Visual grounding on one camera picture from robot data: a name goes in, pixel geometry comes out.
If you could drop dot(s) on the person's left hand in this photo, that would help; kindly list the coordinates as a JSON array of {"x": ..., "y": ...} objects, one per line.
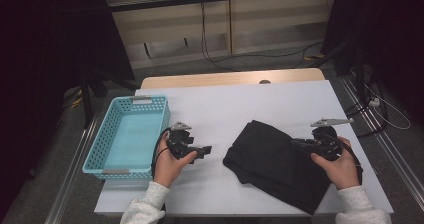
[{"x": 168, "y": 170}]

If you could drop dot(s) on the metal floor rail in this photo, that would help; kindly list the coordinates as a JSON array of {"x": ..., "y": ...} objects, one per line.
[
  {"x": 70, "y": 177},
  {"x": 393, "y": 154}
]

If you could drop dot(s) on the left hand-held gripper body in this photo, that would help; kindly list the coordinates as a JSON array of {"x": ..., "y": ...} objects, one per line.
[{"x": 176, "y": 140}]

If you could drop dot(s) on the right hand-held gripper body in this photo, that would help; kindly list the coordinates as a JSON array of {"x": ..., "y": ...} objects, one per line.
[{"x": 328, "y": 144}]

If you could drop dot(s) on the black stand with upright pole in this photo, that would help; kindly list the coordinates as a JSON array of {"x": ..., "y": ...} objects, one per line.
[{"x": 359, "y": 74}]

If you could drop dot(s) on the light blue plastic basket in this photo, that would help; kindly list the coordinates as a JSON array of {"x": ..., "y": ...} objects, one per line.
[{"x": 133, "y": 140}]

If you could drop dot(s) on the person's right hand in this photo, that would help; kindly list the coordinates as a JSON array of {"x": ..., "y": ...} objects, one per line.
[{"x": 343, "y": 170}]

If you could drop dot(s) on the wide black curtain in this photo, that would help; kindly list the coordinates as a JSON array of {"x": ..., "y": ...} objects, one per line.
[{"x": 40, "y": 34}]

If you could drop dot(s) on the black shorts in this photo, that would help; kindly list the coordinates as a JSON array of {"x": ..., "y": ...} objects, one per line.
[{"x": 266, "y": 160}]

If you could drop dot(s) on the white table cover sheet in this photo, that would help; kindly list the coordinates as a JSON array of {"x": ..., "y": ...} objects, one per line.
[{"x": 233, "y": 110}]

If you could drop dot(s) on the narrow black curtain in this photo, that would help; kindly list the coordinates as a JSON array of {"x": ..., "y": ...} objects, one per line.
[{"x": 393, "y": 24}]

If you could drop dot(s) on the wooden table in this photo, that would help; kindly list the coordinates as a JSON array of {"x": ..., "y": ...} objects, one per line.
[{"x": 216, "y": 78}]

